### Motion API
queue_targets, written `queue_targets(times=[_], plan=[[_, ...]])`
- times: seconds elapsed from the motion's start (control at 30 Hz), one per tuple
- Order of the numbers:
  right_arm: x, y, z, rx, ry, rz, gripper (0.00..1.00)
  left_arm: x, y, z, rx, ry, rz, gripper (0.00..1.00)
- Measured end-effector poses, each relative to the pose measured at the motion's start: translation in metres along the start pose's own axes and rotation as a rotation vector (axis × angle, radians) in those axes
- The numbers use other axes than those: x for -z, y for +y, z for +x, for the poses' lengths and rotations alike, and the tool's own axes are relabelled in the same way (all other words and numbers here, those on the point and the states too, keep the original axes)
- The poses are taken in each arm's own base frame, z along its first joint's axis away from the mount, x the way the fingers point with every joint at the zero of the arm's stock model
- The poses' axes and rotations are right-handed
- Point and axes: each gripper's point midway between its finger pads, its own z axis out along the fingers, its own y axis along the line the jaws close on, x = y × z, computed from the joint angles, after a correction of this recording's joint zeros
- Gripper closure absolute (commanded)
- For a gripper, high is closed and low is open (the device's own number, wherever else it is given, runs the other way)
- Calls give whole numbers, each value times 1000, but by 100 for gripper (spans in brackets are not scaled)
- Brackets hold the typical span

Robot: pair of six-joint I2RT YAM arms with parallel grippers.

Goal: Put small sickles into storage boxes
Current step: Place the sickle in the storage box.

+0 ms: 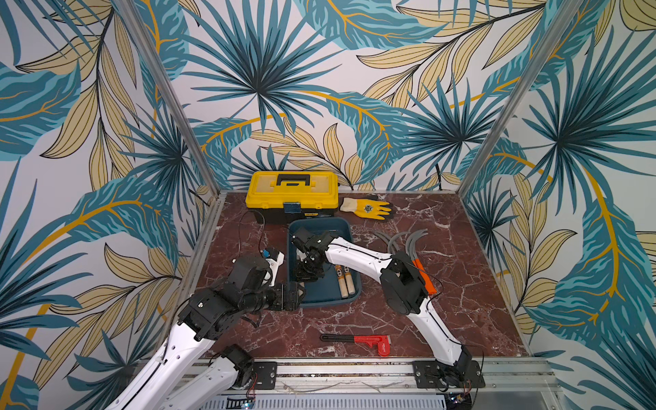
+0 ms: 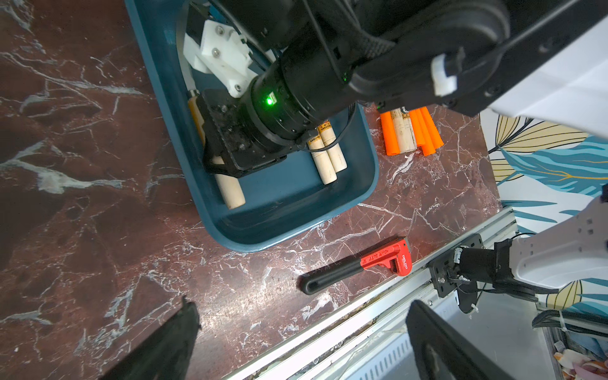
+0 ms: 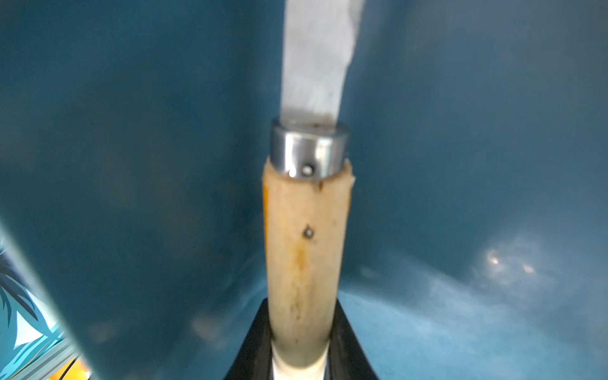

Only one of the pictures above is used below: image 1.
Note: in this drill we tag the aluminium front rail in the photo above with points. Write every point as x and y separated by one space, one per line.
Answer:
395 375

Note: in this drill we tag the yellow work glove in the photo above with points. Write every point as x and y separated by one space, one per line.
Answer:
364 208

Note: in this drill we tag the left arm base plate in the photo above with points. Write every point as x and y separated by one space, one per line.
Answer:
223 375

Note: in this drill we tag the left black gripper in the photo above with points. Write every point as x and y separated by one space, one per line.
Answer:
281 304

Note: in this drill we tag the teal plastic tray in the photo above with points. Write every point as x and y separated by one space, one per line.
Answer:
325 292

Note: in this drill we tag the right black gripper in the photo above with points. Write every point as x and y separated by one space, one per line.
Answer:
312 264

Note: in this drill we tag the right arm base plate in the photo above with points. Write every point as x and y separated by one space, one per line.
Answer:
431 374

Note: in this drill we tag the yellow black toolbox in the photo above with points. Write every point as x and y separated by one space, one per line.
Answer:
281 197

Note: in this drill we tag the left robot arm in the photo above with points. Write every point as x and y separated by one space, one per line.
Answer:
250 289

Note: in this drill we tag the red black pipe wrench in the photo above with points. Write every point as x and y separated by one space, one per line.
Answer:
381 343

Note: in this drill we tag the wooden sickle blue sheath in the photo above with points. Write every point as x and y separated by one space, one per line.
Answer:
349 279

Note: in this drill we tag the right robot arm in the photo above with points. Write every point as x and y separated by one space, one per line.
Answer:
405 293

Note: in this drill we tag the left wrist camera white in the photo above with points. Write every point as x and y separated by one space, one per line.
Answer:
275 260

